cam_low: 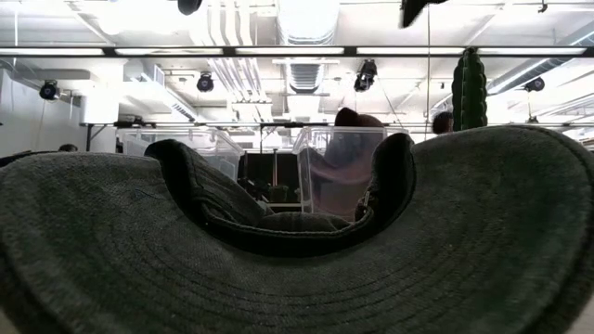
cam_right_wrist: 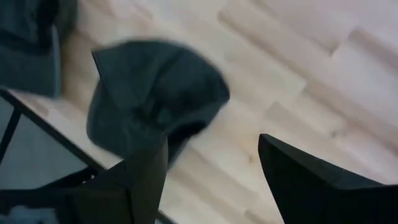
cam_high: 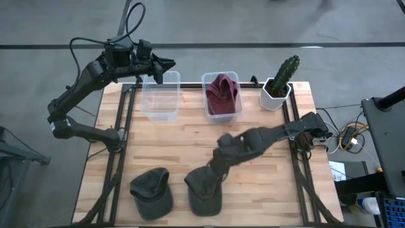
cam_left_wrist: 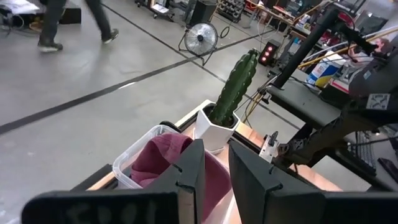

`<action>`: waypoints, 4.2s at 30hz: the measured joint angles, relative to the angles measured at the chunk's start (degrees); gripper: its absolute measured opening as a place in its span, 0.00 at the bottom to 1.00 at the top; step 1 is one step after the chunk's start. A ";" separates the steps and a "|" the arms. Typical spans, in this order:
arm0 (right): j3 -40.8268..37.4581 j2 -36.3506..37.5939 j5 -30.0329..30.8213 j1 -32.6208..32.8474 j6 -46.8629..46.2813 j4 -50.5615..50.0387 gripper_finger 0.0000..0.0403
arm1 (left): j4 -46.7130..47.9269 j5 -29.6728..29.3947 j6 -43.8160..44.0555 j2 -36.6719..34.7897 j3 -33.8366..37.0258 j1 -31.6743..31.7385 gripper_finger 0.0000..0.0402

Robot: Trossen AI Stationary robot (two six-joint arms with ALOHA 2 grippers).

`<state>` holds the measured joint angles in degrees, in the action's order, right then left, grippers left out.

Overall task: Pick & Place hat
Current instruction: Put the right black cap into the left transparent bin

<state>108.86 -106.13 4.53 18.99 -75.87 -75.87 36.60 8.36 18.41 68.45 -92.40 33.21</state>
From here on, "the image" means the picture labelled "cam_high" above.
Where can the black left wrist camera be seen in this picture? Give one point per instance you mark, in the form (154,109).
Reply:
(144,49)

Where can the green cactus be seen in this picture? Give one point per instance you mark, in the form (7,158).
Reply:
(284,76)

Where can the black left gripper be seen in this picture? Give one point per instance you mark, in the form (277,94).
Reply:
(145,66)

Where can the black equipment stand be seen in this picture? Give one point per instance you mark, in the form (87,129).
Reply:
(389,142)

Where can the white bottle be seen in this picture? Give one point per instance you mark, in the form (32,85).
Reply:
(370,206)

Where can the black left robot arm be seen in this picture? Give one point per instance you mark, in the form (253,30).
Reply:
(91,76)

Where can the black metal table frame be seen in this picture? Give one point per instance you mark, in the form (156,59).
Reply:
(300,190)

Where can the black tripod stand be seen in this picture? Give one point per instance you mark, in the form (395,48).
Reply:
(19,158)

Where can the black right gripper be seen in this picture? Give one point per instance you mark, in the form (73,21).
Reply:
(221,160)

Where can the white paper sheet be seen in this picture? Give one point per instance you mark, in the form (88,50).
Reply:
(337,171)

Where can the clear plastic bin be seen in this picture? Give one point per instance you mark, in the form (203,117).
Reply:
(223,118)
(159,95)

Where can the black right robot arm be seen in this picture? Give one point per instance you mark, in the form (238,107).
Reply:
(272,136)

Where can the dark green cap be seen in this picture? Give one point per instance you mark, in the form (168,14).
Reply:
(152,196)
(202,196)

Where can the white hexagonal plant pot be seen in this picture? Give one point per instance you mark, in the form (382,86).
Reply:
(269,101)

